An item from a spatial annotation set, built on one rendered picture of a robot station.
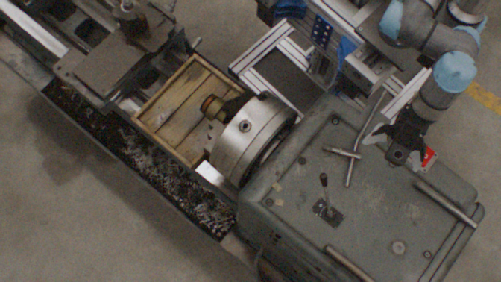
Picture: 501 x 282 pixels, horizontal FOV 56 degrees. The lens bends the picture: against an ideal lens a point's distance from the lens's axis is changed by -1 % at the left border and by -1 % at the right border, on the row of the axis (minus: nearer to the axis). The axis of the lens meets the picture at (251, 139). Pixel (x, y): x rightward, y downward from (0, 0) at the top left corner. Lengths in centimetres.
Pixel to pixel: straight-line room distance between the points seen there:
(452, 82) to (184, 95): 112
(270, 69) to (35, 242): 155
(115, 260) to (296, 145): 151
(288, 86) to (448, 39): 162
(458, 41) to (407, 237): 57
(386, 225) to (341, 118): 34
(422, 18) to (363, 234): 60
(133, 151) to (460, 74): 150
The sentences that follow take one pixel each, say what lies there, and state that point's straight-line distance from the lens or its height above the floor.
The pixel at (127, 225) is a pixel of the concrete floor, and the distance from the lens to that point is 267.
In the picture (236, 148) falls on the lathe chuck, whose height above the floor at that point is 121.
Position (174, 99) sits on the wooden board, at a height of 89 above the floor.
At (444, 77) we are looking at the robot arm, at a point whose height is 174.
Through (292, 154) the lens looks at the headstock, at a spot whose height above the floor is 125.
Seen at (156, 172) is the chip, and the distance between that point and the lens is 210.
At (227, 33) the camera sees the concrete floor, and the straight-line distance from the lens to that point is 302.
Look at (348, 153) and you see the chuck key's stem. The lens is 140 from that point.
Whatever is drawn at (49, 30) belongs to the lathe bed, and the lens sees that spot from 218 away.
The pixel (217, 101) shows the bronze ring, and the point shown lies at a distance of 159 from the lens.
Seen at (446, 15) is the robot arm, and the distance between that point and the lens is 157.
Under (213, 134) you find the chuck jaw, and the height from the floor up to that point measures 110.
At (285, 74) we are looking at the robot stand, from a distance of 266.
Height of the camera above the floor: 258
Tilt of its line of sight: 71 degrees down
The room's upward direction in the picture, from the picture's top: 5 degrees clockwise
